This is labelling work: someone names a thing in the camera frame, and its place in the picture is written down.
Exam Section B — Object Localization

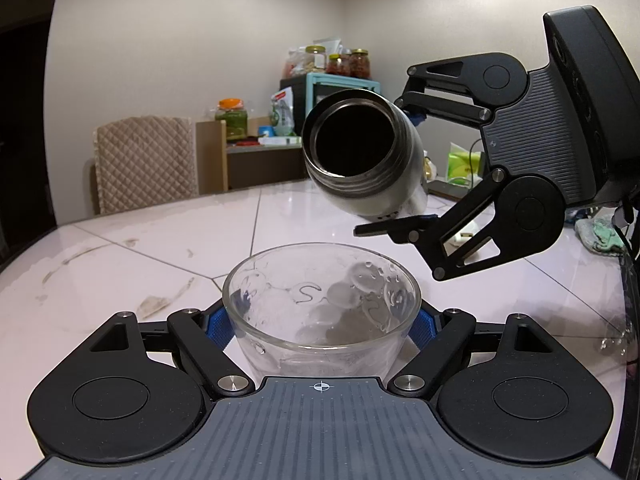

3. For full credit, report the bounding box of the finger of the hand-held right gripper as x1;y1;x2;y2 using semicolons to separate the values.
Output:
394;52;496;124
354;169;522;282

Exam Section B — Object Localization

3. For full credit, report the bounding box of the beige quilted chair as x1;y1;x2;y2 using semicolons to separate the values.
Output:
91;116;198;217

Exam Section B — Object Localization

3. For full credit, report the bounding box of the wooden shelf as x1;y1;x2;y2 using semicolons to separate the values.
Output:
196;116;312;194

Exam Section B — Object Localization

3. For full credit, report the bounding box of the green and white cloth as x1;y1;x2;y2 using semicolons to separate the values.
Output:
575;214;627;256

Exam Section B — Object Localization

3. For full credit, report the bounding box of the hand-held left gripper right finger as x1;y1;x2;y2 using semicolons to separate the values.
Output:
389;306;552;398

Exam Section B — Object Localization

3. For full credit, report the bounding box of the green tissue packet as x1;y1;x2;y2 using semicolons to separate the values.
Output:
446;142;484;184

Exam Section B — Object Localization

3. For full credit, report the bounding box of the white and red carton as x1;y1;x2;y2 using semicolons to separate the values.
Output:
270;87;296;136

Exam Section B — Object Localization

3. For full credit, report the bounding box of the large jar with red contents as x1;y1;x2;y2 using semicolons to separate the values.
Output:
350;49;371;80

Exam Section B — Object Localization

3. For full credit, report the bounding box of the green jar with orange lid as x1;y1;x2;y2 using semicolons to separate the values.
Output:
216;98;249;142

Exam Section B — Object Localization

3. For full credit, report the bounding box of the glass jar with pale snacks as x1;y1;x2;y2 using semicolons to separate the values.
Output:
305;45;327;74

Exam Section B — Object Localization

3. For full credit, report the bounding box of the teal toaster oven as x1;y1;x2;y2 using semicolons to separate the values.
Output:
280;72;383;136

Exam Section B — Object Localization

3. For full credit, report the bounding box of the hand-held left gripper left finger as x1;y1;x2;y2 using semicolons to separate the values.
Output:
90;306;254;397

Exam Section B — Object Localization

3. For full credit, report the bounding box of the clear glass cup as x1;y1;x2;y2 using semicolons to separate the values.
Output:
222;242;422;378

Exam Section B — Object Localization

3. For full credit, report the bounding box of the white steel thermos bottle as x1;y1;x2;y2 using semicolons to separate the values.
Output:
301;88;429;221

